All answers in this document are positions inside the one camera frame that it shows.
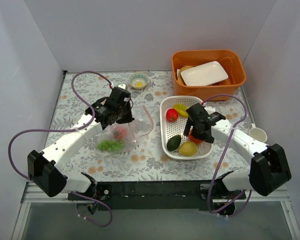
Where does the white mug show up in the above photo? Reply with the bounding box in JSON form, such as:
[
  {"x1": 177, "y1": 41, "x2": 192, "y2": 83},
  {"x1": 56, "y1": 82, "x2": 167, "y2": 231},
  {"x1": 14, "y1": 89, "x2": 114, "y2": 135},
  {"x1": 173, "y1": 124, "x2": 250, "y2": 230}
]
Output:
[{"x1": 248, "y1": 123, "x2": 268, "y2": 143}]

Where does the green avocado toy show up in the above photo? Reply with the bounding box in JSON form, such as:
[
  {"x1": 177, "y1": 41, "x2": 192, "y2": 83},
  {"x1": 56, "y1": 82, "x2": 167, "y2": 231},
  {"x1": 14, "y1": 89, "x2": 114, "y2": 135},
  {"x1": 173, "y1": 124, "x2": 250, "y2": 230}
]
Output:
[{"x1": 166, "y1": 135, "x2": 182, "y2": 152}]

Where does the orange plastic tub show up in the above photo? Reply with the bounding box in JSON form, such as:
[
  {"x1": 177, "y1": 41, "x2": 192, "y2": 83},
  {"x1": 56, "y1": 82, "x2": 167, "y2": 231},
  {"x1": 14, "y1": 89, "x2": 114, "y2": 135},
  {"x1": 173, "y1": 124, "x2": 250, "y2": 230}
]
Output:
[{"x1": 171, "y1": 49, "x2": 247, "y2": 101}]

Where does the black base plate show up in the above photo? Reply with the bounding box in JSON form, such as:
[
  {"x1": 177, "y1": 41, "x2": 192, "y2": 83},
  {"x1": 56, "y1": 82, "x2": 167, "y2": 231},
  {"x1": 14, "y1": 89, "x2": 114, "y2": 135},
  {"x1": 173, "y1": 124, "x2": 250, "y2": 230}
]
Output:
[{"x1": 67, "y1": 180, "x2": 247, "y2": 211}]

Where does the white perforated plastic basket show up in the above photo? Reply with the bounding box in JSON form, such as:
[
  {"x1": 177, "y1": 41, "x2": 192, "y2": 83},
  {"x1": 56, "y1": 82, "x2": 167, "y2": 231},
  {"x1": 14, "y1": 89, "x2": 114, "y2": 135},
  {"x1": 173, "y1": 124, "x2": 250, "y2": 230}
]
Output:
[{"x1": 160, "y1": 95, "x2": 214, "y2": 160}]

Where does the green grapes toy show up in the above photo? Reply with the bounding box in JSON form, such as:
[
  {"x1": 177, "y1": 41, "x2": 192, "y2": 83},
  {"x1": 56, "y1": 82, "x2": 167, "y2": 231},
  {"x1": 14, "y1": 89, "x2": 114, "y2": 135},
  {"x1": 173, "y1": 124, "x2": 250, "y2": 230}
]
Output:
[{"x1": 95, "y1": 139, "x2": 126, "y2": 153}]

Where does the white rectangular plate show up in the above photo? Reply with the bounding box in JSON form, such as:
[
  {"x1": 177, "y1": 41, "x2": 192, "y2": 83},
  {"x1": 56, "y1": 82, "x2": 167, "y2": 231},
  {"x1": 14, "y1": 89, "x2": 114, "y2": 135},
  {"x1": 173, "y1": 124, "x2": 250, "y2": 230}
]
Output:
[{"x1": 180, "y1": 60, "x2": 228, "y2": 86}]

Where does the aluminium frame rail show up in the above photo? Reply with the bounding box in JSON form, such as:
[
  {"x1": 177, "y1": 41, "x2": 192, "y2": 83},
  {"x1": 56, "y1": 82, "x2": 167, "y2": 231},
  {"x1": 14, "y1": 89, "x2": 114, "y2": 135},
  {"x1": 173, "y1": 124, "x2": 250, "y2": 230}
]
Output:
[{"x1": 12, "y1": 186, "x2": 300, "y2": 240}]

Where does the yellow lemon toy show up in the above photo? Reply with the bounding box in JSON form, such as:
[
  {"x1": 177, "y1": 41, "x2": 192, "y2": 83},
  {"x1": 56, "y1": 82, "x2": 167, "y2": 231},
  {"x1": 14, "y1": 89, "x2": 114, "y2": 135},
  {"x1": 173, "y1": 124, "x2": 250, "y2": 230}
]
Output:
[{"x1": 178, "y1": 141, "x2": 198, "y2": 157}]

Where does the woven straw coaster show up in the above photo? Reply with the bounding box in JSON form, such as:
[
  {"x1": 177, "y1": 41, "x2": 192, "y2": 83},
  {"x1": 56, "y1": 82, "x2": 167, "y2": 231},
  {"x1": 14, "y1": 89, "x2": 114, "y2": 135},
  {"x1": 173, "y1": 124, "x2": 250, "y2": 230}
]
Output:
[{"x1": 176, "y1": 65, "x2": 200, "y2": 87}]

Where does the pink peach toy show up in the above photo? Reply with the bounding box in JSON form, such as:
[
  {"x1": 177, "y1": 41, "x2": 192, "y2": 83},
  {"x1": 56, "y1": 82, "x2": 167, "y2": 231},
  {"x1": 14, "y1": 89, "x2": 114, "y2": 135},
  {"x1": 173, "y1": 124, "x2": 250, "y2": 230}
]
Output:
[{"x1": 112, "y1": 126, "x2": 128, "y2": 141}]

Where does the floral table mat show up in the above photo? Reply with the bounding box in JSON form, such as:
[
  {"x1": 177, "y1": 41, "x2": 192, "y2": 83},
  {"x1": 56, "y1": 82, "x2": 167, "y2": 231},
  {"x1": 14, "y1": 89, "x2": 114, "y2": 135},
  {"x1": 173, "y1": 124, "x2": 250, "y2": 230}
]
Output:
[{"x1": 46, "y1": 71, "x2": 249, "y2": 182}]

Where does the orange pumpkin toy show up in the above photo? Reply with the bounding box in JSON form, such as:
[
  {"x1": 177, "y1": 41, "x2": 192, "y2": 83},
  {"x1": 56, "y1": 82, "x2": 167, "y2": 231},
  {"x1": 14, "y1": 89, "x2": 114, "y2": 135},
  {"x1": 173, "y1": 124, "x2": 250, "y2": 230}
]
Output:
[{"x1": 188, "y1": 130, "x2": 203, "y2": 145}]

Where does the small patterned bowl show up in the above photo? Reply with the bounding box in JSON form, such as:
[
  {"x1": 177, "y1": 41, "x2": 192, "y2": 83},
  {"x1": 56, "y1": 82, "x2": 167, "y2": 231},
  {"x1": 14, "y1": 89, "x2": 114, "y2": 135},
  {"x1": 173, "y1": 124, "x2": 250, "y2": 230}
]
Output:
[{"x1": 128, "y1": 72, "x2": 150, "y2": 90}]

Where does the yellow starfruit toy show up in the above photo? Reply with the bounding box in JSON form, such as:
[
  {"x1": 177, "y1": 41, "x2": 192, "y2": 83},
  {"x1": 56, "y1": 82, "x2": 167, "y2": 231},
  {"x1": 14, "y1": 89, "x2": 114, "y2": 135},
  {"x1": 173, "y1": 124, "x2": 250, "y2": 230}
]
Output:
[{"x1": 173, "y1": 103, "x2": 189, "y2": 118}]

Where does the clear zip top bag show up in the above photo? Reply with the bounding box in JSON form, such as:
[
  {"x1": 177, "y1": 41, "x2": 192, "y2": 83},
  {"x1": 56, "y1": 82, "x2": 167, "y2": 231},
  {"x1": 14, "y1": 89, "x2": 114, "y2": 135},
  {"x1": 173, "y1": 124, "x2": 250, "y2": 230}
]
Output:
[{"x1": 93, "y1": 105, "x2": 154, "y2": 157}]

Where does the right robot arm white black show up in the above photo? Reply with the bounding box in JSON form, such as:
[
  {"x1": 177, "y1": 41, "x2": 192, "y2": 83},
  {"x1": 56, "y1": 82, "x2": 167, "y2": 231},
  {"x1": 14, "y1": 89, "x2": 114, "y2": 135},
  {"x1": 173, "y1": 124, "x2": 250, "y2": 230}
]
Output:
[{"x1": 183, "y1": 105, "x2": 292, "y2": 199}]

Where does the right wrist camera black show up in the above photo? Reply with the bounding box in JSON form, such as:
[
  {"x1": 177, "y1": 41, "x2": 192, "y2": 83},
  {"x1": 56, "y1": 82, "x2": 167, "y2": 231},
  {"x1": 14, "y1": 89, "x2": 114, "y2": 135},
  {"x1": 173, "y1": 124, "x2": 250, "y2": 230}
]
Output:
[{"x1": 186, "y1": 103, "x2": 209, "y2": 122}]

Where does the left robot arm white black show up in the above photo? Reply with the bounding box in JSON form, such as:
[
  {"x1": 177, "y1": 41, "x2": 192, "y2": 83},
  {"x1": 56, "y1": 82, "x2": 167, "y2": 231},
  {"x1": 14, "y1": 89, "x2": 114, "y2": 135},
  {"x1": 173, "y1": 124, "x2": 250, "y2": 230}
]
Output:
[{"x1": 27, "y1": 97, "x2": 134, "y2": 200}]

